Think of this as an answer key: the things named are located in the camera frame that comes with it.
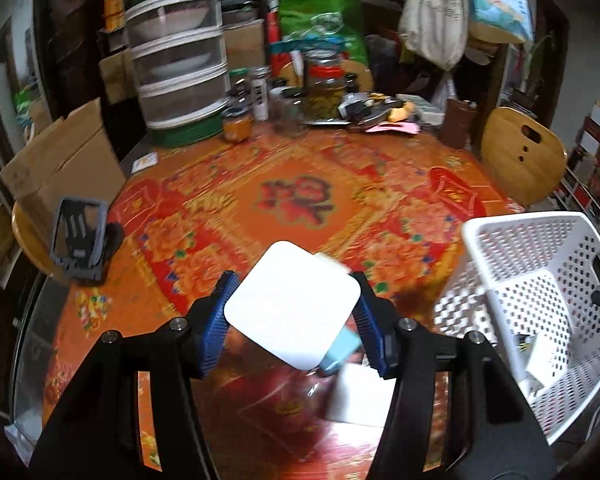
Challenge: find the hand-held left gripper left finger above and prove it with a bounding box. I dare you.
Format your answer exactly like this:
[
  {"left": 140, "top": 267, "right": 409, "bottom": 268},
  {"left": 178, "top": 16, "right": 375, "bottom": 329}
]
[{"left": 27, "top": 270, "right": 241, "bottom": 480}]

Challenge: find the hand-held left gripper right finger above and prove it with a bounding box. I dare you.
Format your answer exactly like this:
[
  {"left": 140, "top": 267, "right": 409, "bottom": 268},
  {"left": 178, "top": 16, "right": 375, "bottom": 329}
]
[{"left": 350, "top": 271, "right": 561, "bottom": 480}]

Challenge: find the small light blue box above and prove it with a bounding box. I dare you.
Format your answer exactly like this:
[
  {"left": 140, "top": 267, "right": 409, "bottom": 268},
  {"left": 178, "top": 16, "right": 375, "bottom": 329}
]
[{"left": 316, "top": 329, "right": 362, "bottom": 378}]

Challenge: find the white rectangular box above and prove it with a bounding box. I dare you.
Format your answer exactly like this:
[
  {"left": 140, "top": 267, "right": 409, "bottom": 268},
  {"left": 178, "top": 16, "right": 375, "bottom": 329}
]
[{"left": 325, "top": 362, "right": 398, "bottom": 428}]

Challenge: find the white square box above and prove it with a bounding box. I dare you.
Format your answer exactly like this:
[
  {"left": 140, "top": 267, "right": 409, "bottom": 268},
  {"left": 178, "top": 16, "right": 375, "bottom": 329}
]
[{"left": 224, "top": 241, "right": 362, "bottom": 370}]

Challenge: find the white plastic basket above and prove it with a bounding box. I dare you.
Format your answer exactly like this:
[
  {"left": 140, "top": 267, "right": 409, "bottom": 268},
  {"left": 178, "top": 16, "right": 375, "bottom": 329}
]
[{"left": 432, "top": 211, "right": 600, "bottom": 446}]

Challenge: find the red floral tablecloth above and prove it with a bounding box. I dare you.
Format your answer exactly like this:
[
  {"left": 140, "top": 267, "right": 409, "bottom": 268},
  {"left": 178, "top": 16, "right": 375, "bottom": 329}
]
[{"left": 40, "top": 120, "right": 526, "bottom": 480}]

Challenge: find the grey phone stand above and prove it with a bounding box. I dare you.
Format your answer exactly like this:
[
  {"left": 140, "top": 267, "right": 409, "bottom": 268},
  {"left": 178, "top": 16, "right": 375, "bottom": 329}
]
[{"left": 49, "top": 197, "right": 126, "bottom": 285}]

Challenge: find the wooden chair with holes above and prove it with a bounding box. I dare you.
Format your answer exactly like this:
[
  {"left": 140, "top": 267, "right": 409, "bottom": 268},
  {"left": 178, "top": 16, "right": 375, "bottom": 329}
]
[{"left": 480, "top": 106, "right": 568, "bottom": 208}]

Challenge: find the white card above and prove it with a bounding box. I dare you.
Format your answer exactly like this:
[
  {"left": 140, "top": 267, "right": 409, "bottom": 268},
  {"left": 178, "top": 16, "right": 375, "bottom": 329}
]
[{"left": 130, "top": 152, "right": 160, "bottom": 173}]

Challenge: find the small orange jar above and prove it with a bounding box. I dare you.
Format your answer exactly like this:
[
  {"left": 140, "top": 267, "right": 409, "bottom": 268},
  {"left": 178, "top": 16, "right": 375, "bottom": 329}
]
[{"left": 222, "top": 107, "right": 255, "bottom": 145}]

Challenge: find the wooden chair under cardboard box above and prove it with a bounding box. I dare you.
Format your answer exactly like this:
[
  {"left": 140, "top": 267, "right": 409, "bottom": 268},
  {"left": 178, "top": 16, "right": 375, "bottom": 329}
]
[{"left": 11, "top": 200, "right": 71, "bottom": 286}]

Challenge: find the open cardboard box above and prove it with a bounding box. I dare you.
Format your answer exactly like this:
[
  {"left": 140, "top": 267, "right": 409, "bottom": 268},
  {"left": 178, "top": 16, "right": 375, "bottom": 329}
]
[{"left": 0, "top": 97, "right": 128, "bottom": 261}]

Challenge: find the empty glass jar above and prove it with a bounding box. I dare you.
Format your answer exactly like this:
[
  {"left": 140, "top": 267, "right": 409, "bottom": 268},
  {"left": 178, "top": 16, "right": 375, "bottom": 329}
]
[{"left": 269, "top": 87, "right": 306, "bottom": 136}]

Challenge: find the cluttered metal tray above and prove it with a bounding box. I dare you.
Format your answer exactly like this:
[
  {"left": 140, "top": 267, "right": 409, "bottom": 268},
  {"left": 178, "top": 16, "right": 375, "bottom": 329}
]
[{"left": 305, "top": 92, "right": 431, "bottom": 133}]

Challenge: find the brown mug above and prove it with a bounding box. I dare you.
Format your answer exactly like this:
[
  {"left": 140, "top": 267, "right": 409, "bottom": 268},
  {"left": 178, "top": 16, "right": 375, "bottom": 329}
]
[{"left": 439, "top": 97, "right": 478, "bottom": 151}]

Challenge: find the white pill organizer box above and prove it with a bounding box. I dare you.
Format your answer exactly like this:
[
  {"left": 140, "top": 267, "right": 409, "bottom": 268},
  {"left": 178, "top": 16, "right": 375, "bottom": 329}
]
[{"left": 397, "top": 94, "right": 446, "bottom": 123}]

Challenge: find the white label spice bottle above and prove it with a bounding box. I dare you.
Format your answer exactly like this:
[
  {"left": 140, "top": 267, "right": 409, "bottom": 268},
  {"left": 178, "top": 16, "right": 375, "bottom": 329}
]
[{"left": 250, "top": 66, "right": 272, "bottom": 122}]

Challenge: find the dark lid spice bottle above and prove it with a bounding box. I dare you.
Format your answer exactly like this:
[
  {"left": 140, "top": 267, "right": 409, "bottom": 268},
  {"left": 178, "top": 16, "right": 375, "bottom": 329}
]
[{"left": 229, "top": 67, "right": 251, "bottom": 106}]

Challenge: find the glass pickle jar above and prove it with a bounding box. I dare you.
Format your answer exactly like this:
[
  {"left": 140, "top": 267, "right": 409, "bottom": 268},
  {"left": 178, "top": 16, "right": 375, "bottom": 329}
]
[{"left": 302, "top": 50, "right": 348, "bottom": 121}]

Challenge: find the wooden chair behind jars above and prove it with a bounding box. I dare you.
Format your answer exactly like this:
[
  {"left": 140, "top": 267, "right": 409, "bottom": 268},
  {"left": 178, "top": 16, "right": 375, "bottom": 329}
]
[{"left": 340, "top": 57, "right": 376, "bottom": 91}]

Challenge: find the stacked mesh food cover tower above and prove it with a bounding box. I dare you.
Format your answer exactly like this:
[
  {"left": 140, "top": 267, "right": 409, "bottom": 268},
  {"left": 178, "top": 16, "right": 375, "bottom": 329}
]
[{"left": 120, "top": 0, "right": 231, "bottom": 148}]

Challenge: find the closed cardboard box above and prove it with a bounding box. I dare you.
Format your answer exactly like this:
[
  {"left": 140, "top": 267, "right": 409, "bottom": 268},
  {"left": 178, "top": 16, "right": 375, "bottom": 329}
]
[{"left": 225, "top": 20, "right": 267, "bottom": 68}]

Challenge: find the green shopping bag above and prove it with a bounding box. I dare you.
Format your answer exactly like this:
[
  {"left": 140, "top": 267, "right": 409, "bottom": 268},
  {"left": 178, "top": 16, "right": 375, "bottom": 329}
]
[{"left": 277, "top": 0, "right": 371, "bottom": 66}]

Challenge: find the beige tote bag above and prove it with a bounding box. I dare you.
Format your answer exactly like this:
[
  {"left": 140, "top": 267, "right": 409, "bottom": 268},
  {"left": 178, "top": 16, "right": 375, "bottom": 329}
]
[{"left": 397, "top": 0, "right": 471, "bottom": 71}]

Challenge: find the blue printed tote bag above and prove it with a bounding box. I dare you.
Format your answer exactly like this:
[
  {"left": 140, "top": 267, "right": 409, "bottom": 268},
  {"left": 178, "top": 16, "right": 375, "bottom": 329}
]
[{"left": 462, "top": 0, "right": 536, "bottom": 46}]

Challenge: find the large bottle with orange label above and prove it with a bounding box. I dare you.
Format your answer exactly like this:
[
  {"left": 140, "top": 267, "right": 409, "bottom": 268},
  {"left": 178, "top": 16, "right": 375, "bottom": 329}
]
[{"left": 102, "top": 0, "right": 126, "bottom": 36}]

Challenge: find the dark wooden cabinet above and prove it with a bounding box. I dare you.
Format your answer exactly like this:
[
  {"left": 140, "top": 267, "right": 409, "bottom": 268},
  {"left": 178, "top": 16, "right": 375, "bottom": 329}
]
[{"left": 0, "top": 0, "right": 106, "bottom": 241}]

